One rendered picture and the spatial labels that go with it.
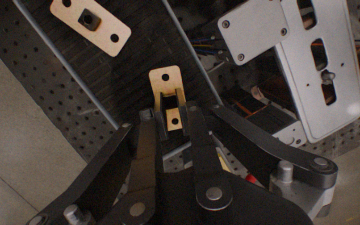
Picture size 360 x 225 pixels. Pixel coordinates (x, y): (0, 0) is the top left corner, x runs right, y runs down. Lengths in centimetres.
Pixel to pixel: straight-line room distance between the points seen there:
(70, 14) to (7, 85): 163
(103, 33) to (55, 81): 59
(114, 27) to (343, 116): 58
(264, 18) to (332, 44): 26
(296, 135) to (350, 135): 76
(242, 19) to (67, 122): 73
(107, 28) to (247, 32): 19
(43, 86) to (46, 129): 102
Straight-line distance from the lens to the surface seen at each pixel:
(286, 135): 45
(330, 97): 60
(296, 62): 48
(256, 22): 31
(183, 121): 16
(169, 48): 22
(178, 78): 22
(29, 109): 182
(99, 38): 23
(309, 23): 52
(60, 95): 81
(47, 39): 25
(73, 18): 24
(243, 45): 30
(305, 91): 52
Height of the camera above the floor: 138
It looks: 69 degrees down
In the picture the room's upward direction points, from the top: 167 degrees clockwise
